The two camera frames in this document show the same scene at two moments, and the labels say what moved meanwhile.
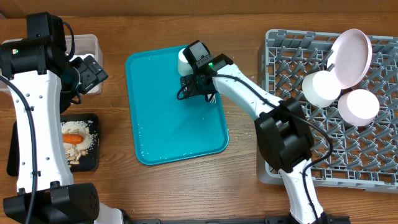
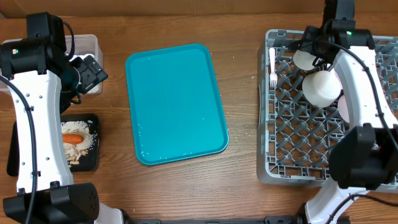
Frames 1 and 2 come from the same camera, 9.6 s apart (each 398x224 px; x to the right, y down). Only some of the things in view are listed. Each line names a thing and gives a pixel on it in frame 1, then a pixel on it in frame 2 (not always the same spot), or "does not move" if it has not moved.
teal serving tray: (167, 128) does not move
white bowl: (321, 88) does not move
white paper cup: (184, 67) to (304, 60)
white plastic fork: (213, 100) to (273, 78)
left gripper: (91, 71) does not move
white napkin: (98, 89) does not move
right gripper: (189, 88) to (308, 34)
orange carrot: (72, 139) does not move
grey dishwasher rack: (345, 155) does not move
